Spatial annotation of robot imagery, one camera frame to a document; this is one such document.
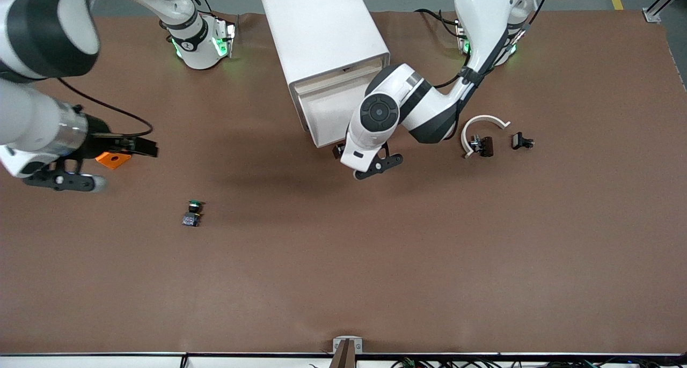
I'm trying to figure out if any black base power cable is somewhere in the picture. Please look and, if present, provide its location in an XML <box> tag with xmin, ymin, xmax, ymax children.
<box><xmin>414</xmin><ymin>8</ymin><xmax>465</xmax><ymax>39</ymax></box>

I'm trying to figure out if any aluminium frame post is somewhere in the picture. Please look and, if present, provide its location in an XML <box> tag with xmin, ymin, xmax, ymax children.
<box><xmin>643</xmin><ymin>0</ymin><xmax>687</xmax><ymax>23</ymax></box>

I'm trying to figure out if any white table edge rail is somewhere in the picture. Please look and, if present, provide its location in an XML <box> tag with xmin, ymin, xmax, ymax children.
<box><xmin>0</xmin><ymin>352</ymin><xmax>687</xmax><ymax>368</ymax></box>

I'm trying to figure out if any green push button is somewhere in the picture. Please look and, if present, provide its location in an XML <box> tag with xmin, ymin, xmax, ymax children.
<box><xmin>182</xmin><ymin>200</ymin><xmax>204</xmax><ymax>227</ymax></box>

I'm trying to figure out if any brown paper table cover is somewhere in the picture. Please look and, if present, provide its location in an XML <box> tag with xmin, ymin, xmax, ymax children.
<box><xmin>0</xmin><ymin>11</ymin><xmax>687</xmax><ymax>355</ymax></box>

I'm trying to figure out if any white drawer cabinet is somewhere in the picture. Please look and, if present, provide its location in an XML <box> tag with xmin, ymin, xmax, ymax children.
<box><xmin>260</xmin><ymin>0</ymin><xmax>391</xmax><ymax>134</ymax></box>

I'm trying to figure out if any grey metal table bracket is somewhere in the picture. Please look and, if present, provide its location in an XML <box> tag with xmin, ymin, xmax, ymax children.
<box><xmin>333</xmin><ymin>337</ymin><xmax>363</xmax><ymax>354</ymax></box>

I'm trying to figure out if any brown terminal block component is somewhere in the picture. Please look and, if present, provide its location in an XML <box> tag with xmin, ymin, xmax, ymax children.
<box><xmin>470</xmin><ymin>136</ymin><xmax>495</xmax><ymax>158</ymax></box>

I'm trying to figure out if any white curved plastic ring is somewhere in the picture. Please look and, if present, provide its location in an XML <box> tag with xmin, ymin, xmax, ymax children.
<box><xmin>461</xmin><ymin>115</ymin><xmax>511</xmax><ymax>159</ymax></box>

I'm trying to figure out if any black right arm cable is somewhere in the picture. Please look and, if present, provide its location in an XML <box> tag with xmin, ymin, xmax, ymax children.
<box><xmin>56</xmin><ymin>77</ymin><xmax>155</xmax><ymax>139</ymax></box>

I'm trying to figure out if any orange black box with hole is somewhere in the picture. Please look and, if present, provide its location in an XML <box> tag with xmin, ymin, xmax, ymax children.
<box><xmin>96</xmin><ymin>151</ymin><xmax>131</xmax><ymax>170</ymax></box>

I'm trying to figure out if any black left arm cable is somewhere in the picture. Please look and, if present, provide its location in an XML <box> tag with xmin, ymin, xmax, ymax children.
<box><xmin>429</xmin><ymin>0</ymin><xmax>553</xmax><ymax>90</ymax></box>

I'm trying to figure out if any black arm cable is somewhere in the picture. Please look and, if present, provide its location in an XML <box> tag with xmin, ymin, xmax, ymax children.
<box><xmin>429</xmin><ymin>0</ymin><xmax>553</xmax><ymax>90</ymax></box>
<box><xmin>56</xmin><ymin>77</ymin><xmax>155</xmax><ymax>139</ymax></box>

